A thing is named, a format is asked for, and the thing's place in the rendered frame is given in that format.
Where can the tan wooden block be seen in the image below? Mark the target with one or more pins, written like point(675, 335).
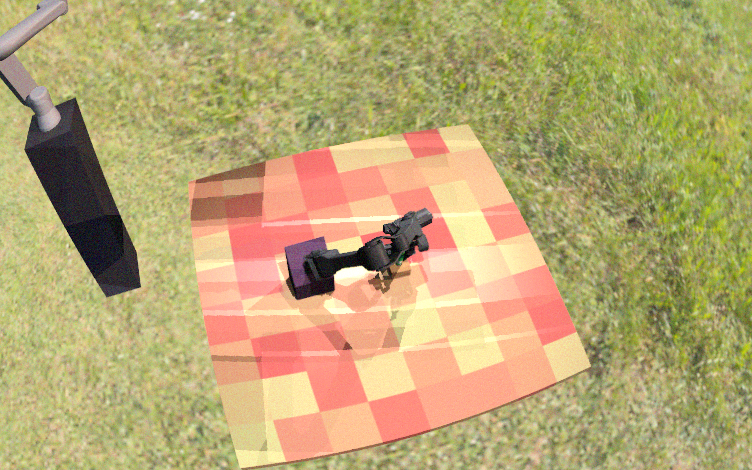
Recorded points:
point(403, 270)

